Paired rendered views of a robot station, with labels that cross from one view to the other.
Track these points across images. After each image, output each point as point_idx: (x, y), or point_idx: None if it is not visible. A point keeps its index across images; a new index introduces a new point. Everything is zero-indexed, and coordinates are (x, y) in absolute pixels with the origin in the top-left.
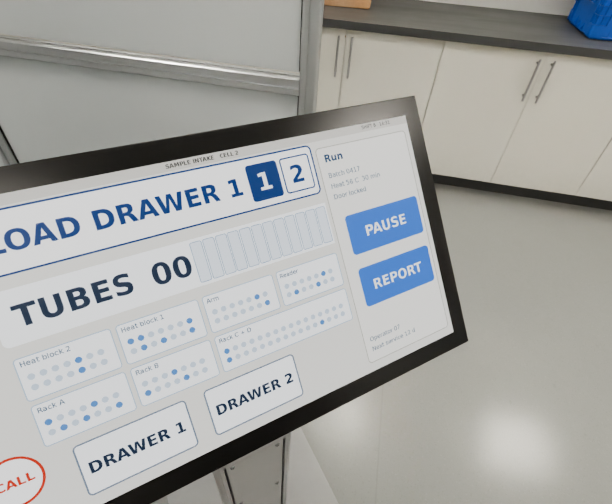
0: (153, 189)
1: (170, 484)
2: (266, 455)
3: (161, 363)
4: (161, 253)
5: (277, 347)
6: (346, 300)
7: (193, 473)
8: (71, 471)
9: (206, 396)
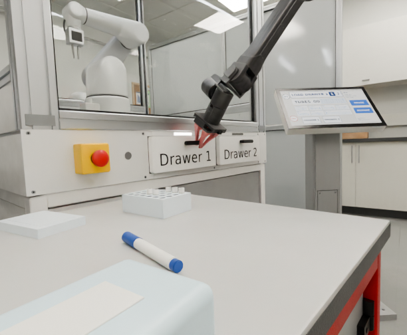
0: (313, 92)
1: (316, 126)
2: (331, 197)
3: (314, 111)
4: (314, 99)
5: (336, 114)
6: (350, 111)
7: (320, 126)
8: (301, 119)
9: (322, 117)
